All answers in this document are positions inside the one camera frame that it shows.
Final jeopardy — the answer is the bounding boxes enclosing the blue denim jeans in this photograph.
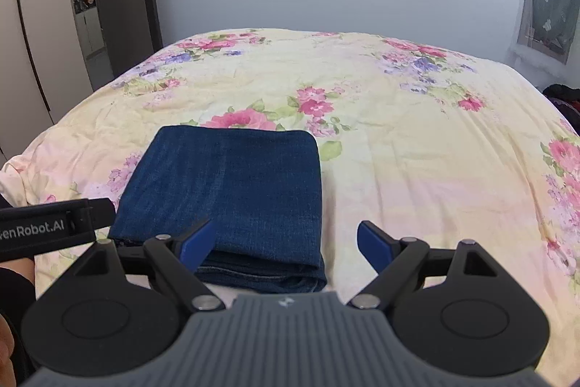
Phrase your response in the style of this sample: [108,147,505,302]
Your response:
[109,126,326,294]

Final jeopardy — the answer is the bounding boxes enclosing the person's left hand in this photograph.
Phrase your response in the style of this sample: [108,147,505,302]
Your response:
[0,316,17,387]

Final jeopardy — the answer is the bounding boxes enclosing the floral yellow bed quilt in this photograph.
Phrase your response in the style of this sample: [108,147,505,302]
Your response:
[1,28,579,386]

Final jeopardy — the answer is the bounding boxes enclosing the beige wardrobe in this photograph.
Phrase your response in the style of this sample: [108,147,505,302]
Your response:
[1,0,92,159]

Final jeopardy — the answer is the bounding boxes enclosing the pile of dark clothes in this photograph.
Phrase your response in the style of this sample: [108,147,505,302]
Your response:
[543,83,580,133]

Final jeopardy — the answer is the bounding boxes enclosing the grey patterned window curtain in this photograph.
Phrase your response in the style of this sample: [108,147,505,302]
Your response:
[516,0,579,75]

